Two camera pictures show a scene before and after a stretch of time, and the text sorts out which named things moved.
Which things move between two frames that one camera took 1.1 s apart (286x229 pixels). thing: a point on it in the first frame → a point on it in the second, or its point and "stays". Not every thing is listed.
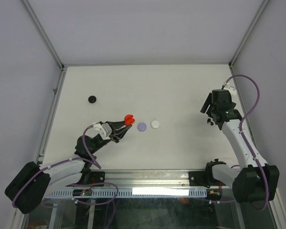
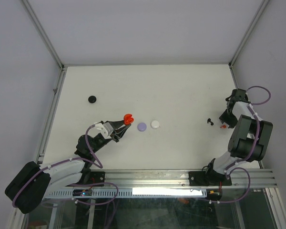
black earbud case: x=92 y=99 stays
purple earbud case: x=141 y=127 stays
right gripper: x=208 y=102 → x=223 y=118
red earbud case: x=129 y=119 stays
